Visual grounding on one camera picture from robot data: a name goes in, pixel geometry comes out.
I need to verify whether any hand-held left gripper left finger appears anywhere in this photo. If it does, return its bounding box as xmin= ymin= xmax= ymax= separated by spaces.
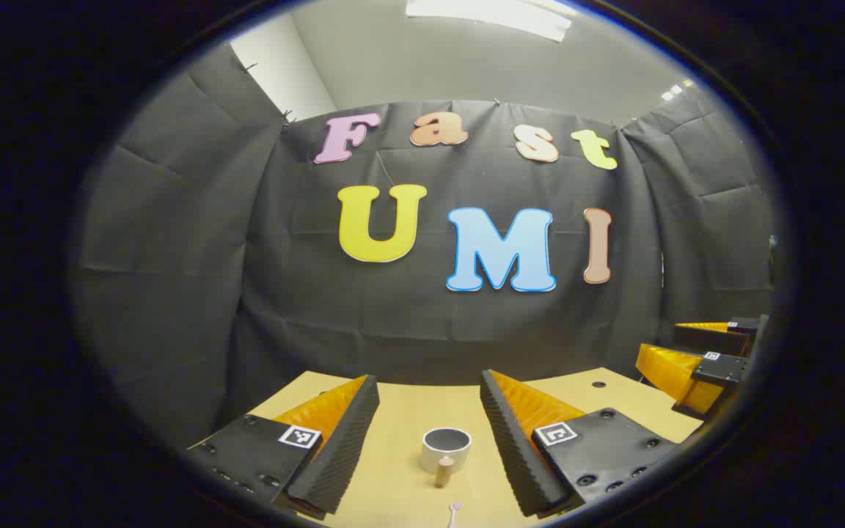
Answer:
xmin=186 ymin=374 xmax=381 ymax=521

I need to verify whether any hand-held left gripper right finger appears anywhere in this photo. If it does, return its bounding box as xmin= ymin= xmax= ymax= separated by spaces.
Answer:
xmin=480 ymin=369 xmax=681 ymax=519

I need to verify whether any wooden desktop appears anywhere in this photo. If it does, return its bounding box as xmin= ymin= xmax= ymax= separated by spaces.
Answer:
xmin=195 ymin=370 xmax=703 ymax=528

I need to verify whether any white cup with wooden handle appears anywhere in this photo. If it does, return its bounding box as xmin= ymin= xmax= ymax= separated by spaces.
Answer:
xmin=421 ymin=428 xmax=472 ymax=487

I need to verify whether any long ceiling light panel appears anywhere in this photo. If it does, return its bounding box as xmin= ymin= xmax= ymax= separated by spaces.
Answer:
xmin=406 ymin=0 xmax=574 ymax=43

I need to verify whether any black backdrop cloth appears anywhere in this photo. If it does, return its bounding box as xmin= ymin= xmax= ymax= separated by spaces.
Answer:
xmin=70 ymin=40 xmax=779 ymax=448

